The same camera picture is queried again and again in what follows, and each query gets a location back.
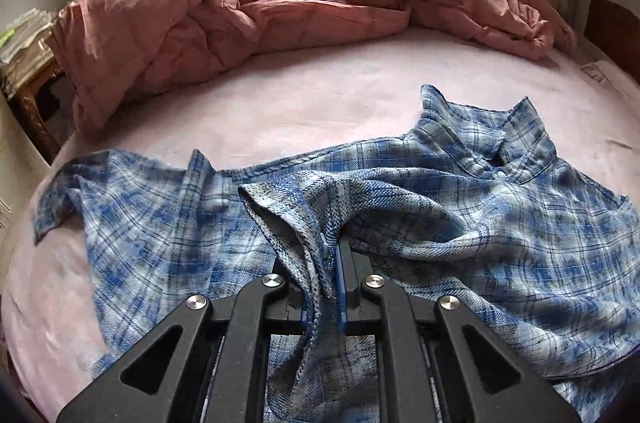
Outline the blue plaid shirt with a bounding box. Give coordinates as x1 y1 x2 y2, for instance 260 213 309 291
32 84 640 423

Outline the stack of papers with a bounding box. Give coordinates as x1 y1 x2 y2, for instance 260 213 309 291
0 5 61 68

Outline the pink quilt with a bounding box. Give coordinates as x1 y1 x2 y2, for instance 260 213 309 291
50 0 578 134

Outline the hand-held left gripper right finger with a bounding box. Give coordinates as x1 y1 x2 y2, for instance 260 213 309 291
334 235 583 423

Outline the wooden headboard with white trim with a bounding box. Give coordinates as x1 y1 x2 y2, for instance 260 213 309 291
575 0 640 88

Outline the carved wooden desk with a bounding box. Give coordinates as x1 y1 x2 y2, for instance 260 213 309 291
0 38 68 164

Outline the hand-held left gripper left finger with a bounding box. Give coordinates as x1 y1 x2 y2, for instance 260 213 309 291
56 274 307 423

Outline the pink pillow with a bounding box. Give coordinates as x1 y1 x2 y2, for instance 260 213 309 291
580 59 640 101

